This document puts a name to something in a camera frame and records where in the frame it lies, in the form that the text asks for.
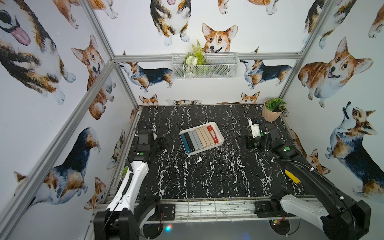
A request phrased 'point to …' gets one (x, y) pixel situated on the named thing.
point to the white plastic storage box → (201, 137)
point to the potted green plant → (273, 109)
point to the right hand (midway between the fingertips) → (244, 135)
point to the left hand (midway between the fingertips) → (167, 137)
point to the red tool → (213, 135)
